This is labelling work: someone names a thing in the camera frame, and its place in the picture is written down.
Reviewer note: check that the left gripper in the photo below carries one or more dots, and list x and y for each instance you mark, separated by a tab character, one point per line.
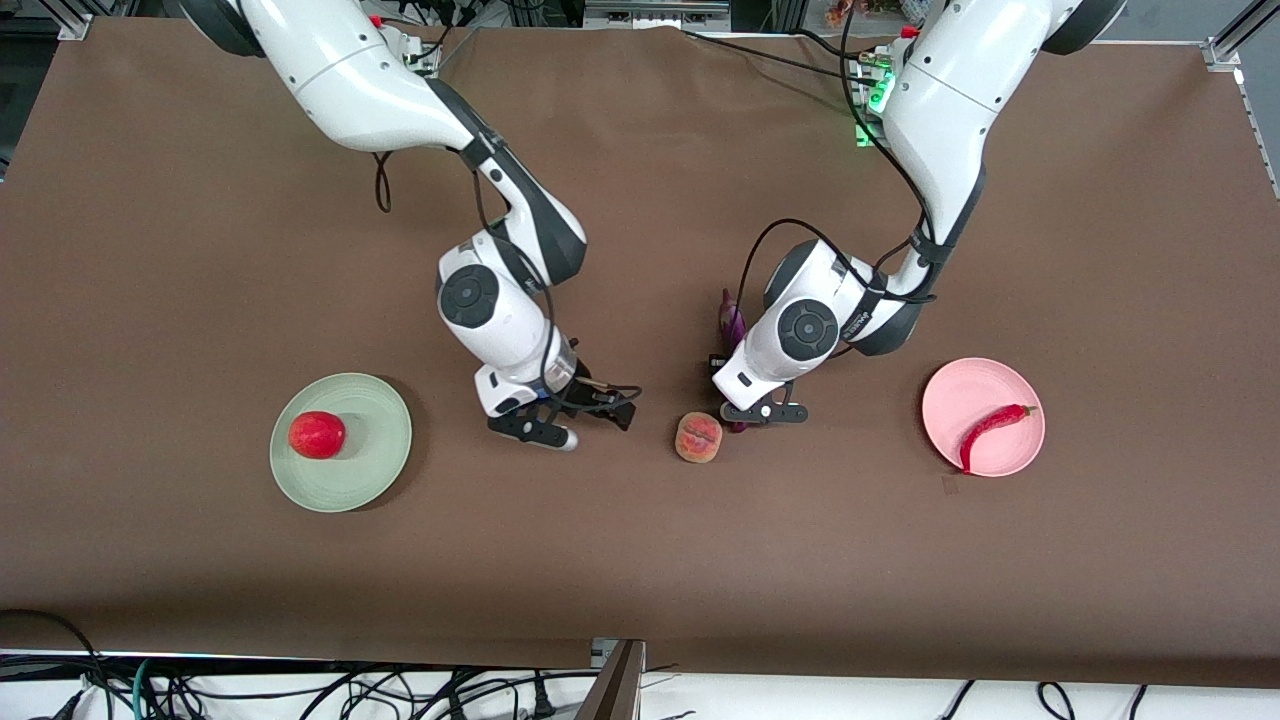
714	362

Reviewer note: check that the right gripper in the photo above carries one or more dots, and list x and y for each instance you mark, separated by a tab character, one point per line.
588	392

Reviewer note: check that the purple eggplant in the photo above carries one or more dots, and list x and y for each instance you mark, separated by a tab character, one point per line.
733	325

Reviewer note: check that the peach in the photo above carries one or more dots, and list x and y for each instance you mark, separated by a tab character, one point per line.
699	437

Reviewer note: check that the red chili pepper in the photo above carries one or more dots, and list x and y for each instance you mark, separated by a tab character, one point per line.
985	428

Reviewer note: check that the red apple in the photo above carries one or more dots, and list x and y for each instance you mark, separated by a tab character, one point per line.
316	435

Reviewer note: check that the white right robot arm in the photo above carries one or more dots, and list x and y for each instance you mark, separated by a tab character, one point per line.
340	80

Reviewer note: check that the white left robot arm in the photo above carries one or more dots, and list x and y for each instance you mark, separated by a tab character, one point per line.
950	100

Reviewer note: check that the brown table cover sheet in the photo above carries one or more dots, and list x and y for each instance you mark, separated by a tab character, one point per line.
620	150

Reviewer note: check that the light green plate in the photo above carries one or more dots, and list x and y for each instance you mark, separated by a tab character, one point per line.
375	440

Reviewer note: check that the pink plate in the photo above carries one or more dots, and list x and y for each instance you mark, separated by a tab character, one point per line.
960	400

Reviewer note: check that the colourful background items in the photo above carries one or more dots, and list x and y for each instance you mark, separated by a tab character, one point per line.
860	10

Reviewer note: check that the aluminium profile post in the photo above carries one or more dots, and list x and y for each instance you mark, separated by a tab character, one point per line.
615	690

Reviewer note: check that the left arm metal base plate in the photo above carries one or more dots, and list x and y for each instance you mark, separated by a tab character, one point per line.
865	110

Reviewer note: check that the grey metal frame box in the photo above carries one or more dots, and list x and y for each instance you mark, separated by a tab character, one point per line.
655	14

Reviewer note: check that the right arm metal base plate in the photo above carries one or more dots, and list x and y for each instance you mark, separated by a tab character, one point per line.
425	55

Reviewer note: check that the aluminium table side rail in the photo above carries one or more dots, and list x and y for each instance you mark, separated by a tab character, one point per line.
1258	130

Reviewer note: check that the metal table corner bracket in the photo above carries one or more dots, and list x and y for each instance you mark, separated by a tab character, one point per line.
75	27
1222	55

